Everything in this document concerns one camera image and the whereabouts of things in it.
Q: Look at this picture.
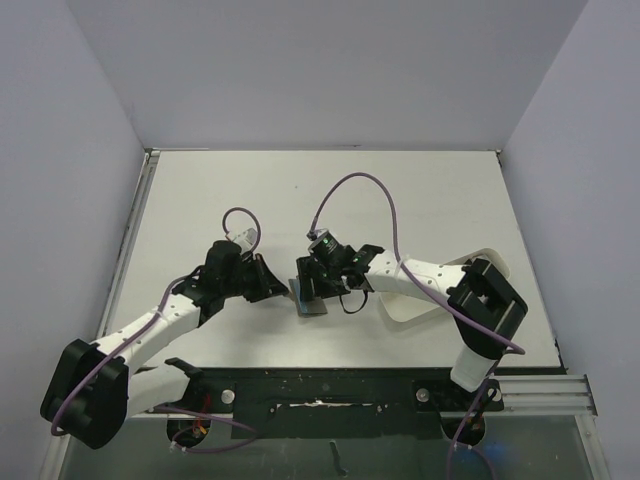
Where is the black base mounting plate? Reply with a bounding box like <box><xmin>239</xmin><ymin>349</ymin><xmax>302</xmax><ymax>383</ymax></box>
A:
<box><xmin>139</xmin><ymin>367</ymin><xmax>501</xmax><ymax>441</ymax></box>

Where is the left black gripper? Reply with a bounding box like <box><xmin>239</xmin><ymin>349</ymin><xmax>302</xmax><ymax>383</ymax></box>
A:
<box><xmin>221</xmin><ymin>253</ymin><xmax>288</xmax><ymax>303</ymax></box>

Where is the grey card holder wallet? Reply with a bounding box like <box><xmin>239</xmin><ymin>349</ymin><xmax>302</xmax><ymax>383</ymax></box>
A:
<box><xmin>289</xmin><ymin>278</ymin><xmax>328</xmax><ymax>318</ymax></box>

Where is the white plastic tray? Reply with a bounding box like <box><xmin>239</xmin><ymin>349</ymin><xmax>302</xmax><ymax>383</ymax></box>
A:
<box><xmin>373</xmin><ymin>248</ymin><xmax>510</xmax><ymax>324</ymax></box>

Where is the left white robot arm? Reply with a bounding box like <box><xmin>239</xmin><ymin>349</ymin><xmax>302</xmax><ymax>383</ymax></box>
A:
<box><xmin>40</xmin><ymin>240</ymin><xmax>289</xmax><ymax>449</ymax></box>

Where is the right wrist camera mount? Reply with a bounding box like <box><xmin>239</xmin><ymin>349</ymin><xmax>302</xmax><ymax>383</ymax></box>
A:
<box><xmin>306</xmin><ymin>228</ymin><xmax>327</xmax><ymax>241</ymax></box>

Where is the aluminium rail frame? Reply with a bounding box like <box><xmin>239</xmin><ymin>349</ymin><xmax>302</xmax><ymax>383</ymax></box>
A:
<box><xmin>101</xmin><ymin>151</ymin><xmax>592</xmax><ymax>415</ymax></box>

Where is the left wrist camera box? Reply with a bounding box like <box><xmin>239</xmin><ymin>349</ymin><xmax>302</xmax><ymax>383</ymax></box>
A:
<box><xmin>226</xmin><ymin>227</ymin><xmax>259</xmax><ymax>251</ymax></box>

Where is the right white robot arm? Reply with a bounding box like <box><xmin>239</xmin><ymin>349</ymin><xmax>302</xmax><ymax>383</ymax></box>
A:
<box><xmin>296</xmin><ymin>230</ymin><xmax>528</xmax><ymax>409</ymax></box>

